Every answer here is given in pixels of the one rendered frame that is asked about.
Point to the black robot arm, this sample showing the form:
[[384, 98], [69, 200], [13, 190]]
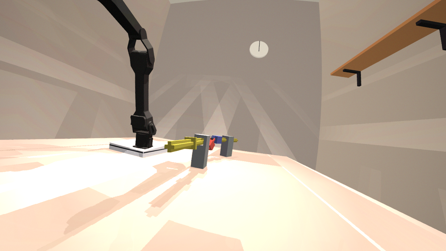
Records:
[[142, 63]]

